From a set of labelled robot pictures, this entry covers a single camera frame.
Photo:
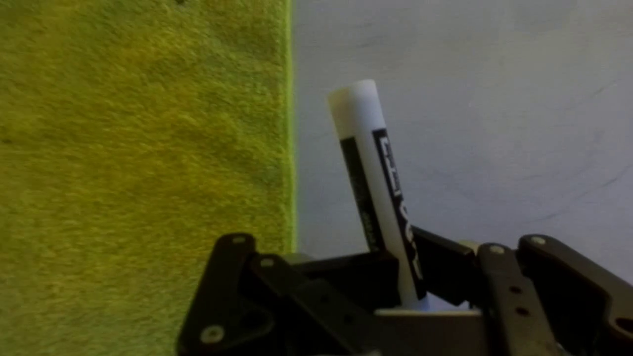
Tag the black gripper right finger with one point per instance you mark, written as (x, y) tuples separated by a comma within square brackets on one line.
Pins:
[(555, 298)]

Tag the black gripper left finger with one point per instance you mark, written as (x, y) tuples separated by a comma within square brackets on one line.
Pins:
[(264, 309)]

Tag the yellow-green towel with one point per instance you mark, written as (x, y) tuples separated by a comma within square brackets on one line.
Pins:
[(131, 165)]

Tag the black white dry-erase marker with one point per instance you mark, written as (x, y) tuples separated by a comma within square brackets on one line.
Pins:
[(367, 120)]

